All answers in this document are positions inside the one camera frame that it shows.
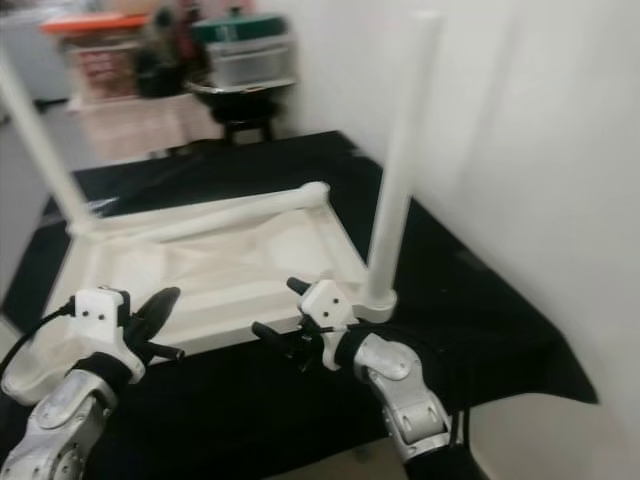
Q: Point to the orange lid storage box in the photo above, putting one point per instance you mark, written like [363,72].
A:
[100,55]

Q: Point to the green lid storage box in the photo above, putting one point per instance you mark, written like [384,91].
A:
[245,48]

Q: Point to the black bag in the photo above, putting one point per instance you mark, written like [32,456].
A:
[165,50]

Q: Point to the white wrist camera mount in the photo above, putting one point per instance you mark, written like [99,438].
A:
[108,320]
[328,305]

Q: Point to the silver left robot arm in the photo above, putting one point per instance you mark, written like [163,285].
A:
[65,425]

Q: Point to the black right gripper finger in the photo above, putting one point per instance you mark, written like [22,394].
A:
[277,337]
[300,287]

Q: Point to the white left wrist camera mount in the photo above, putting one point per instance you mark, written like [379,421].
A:
[108,320]

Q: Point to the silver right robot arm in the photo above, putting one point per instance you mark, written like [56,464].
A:
[400,395]

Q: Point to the white plastic table leg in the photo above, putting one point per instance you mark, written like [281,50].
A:
[405,160]
[50,150]
[210,212]

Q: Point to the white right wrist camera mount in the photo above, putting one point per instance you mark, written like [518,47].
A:
[328,305]

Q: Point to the white appliance cabinet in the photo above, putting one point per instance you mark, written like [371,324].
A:
[30,55]

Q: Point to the white plastic table top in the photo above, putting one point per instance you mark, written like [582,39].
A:
[220,265]

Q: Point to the black table cloth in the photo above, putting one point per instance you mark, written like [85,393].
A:
[460,350]

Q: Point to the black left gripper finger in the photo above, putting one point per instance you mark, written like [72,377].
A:
[164,312]
[147,309]

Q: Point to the beige cloth covered bench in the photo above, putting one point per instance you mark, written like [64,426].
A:
[150,125]

